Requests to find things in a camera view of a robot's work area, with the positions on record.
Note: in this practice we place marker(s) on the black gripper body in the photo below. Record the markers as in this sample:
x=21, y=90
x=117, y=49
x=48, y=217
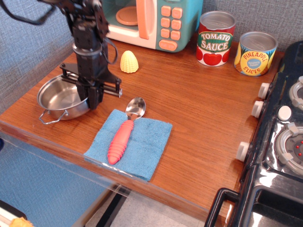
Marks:
x=92, y=68

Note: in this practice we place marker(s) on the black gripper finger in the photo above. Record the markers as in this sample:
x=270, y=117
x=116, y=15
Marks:
x=95, y=96
x=82, y=90

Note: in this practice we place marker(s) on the stainless steel pot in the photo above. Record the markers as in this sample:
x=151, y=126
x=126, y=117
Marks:
x=61, y=101

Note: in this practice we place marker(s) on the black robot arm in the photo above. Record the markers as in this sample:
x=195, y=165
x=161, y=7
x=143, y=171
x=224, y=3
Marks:
x=89, y=28

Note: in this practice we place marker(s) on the blue towel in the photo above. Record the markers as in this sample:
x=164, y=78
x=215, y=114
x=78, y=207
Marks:
x=144, y=149

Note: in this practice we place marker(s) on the white stove knob bottom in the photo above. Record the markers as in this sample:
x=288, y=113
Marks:
x=242, y=151

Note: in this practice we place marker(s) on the white stove knob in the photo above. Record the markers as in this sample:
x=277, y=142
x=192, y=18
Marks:
x=263, y=90
x=242, y=151
x=257, y=108

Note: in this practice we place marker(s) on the yellow toy corn piece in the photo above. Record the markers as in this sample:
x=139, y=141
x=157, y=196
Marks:
x=129, y=62

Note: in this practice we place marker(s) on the teal toy microwave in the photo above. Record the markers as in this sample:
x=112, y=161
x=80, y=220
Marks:
x=164, y=25

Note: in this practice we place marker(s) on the tomato sauce can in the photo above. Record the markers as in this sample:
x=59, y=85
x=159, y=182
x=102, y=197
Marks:
x=215, y=36

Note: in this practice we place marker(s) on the orange fuzzy object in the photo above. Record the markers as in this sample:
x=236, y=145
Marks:
x=20, y=222

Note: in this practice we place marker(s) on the white stove knob middle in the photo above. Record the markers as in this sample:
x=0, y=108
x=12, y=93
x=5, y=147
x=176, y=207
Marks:
x=257, y=108

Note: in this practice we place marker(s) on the pineapple slices can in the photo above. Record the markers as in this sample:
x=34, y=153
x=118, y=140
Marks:
x=255, y=53

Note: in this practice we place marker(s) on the white stove knob top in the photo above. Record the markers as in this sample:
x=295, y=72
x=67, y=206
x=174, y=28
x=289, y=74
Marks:
x=263, y=90

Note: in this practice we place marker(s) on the black toy stove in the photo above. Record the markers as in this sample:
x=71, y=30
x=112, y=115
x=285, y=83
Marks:
x=271, y=183

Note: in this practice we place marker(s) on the spoon with pink handle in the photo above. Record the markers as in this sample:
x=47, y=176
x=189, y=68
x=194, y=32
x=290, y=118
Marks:
x=135, y=109

